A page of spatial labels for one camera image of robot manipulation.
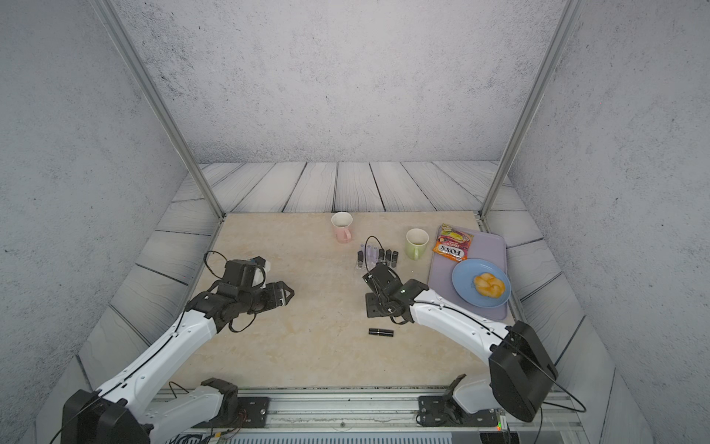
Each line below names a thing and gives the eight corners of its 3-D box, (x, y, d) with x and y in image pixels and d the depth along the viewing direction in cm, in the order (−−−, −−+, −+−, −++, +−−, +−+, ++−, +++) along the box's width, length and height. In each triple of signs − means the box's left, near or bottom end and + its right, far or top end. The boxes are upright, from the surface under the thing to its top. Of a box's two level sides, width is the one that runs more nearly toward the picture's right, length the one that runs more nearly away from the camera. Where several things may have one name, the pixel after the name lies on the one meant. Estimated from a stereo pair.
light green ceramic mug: (407, 266, 105) (410, 251, 98) (404, 243, 112) (406, 228, 105) (427, 266, 105) (432, 251, 98) (423, 243, 112) (427, 227, 105)
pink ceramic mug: (332, 247, 110) (330, 231, 102) (334, 228, 117) (332, 211, 109) (351, 247, 110) (350, 231, 102) (352, 228, 116) (351, 211, 109)
